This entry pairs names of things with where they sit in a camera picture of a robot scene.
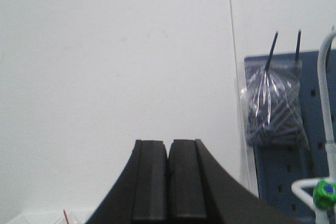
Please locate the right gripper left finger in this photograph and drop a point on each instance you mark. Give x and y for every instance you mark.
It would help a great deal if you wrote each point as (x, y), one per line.
(139, 195)

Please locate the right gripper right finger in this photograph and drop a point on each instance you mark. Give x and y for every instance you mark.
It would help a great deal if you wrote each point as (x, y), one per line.
(201, 191)

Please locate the red stirring rod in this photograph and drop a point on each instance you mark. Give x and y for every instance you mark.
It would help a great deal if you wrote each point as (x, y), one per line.
(65, 216)

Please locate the blue pegboard drying rack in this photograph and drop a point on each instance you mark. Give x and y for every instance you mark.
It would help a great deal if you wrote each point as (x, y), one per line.
(278, 167)

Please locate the white lab faucet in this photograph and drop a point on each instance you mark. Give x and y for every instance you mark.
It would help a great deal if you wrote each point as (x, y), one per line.
(319, 193)

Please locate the plastic bag of pegs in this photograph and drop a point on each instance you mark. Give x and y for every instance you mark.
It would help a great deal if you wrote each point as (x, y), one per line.
(271, 99)

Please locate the middle white storage bin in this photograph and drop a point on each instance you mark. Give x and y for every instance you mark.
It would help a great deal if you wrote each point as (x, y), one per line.
(48, 218)

